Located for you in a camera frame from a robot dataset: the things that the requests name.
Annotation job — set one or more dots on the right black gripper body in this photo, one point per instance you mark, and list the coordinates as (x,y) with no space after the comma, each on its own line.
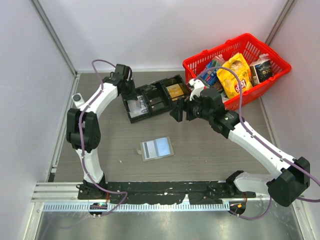
(194,109)

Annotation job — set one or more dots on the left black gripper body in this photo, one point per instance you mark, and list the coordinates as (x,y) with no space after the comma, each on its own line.
(130,93)

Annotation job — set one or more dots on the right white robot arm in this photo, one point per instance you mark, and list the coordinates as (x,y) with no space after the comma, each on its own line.
(287,176)

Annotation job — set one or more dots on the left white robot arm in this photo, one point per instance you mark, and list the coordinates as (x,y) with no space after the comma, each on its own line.
(82,127)

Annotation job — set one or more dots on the white cards stack in tray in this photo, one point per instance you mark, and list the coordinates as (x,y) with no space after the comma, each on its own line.
(133,114)

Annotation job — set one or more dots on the gold cards stack in tray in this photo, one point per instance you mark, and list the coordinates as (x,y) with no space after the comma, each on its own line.
(176,91)

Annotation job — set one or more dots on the black cards stack in tray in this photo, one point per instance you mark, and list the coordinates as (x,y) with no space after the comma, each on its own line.
(156,104)

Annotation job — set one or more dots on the black three-compartment card tray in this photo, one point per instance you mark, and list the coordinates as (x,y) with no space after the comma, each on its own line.
(153,90)

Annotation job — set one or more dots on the blue toothpaste box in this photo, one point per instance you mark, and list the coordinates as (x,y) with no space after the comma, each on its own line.
(210,77)

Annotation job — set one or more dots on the green sponge pack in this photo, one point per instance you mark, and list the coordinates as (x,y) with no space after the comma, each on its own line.
(213,63)

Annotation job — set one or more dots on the white cylindrical bottle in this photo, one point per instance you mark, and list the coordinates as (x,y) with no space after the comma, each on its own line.
(78,101)

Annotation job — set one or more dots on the black coffee package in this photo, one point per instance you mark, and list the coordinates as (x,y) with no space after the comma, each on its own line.
(261,71)

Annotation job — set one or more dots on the red plastic shopping basket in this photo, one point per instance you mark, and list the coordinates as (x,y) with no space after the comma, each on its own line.
(253,50)

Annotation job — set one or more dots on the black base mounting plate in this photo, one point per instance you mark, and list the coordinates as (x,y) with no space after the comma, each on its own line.
(163,192)

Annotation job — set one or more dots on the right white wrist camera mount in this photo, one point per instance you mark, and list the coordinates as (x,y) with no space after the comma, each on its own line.
(196,86)

